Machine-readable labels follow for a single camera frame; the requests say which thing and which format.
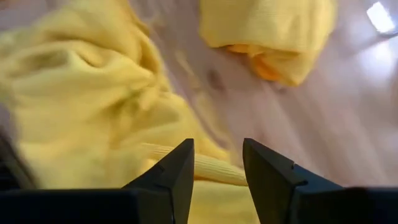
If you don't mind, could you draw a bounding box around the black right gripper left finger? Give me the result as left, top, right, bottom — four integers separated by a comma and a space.
123, 138, 195, 224

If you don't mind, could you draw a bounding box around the yellow microfiber towel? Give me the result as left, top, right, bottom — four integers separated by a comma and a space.
198, 0, 338, 87
0, 0, 259, 224

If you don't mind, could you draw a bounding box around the orange microfiber towel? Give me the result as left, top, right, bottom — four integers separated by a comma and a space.
225, 43, 287, 82

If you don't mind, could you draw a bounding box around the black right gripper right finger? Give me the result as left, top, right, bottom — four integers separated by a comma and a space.
242, 138, 343, 224

